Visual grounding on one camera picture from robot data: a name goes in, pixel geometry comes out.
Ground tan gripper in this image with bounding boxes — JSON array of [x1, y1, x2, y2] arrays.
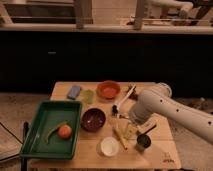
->
[[124, 122, 148, 139]]

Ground yellow banana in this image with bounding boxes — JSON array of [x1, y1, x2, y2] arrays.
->
[[112, 120, 128, 150]]

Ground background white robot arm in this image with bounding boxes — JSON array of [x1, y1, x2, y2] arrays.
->
[[150, 0, 193, 19]]

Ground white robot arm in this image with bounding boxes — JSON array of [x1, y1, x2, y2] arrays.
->
[[129, 83, 213, 145]]

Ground dark maroon bowl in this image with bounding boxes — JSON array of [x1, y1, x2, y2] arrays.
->
[[81, 108, 106, 132]]

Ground orange red bowl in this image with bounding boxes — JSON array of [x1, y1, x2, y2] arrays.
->
[[96, 80, 120, 99]]

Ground black metal cup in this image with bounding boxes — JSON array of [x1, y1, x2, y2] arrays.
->
[[136, 134, 151, 151]]

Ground silver spoon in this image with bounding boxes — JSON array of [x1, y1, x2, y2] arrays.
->
[[119, 115, 130, 120]]

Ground white dish brush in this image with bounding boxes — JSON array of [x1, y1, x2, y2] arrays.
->
[[112, 85, 136, 116]]

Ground white cup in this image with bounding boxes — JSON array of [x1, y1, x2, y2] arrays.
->
[[99, 137, 119, 157]]

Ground dark red grapes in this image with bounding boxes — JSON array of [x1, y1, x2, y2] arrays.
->
[[126, 85, 138, 101]]

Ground green translucent cup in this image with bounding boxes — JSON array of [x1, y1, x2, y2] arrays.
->
[[83, 90, 94, 104]]

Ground orange fruit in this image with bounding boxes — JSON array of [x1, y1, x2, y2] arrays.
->
[[58, 124, 72, 139]]

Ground blue sponge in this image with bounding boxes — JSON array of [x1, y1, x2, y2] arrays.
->
[[67, 85, 81, 100]]

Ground green chili pepper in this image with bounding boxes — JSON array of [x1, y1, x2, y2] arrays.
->
[[45, 122, 66, 144]]

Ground green plastic tray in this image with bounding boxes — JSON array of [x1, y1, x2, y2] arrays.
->
[[20, 101, 82, 160]]

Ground black pole left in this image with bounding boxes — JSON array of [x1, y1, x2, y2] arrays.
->
[[20, 121, 30, 171]]

